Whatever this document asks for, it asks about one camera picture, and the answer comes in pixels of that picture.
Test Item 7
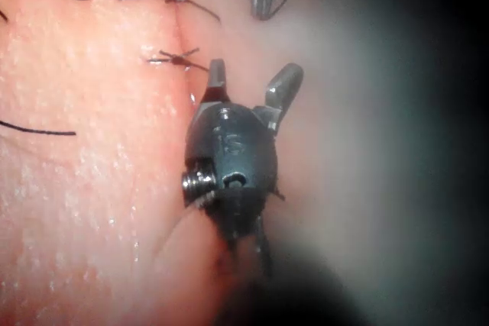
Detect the right arm needle driver jaw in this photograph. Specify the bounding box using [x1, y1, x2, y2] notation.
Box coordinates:
[253, 62, 305, 131]
[201, 58, 231, 105]

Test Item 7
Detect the right arm needle driver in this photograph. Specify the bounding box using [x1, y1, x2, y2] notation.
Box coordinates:
[180, 100, 280, 209]

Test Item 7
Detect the tissue pad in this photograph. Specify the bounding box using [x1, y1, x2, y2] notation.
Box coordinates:
[0, 0, 421, 326]

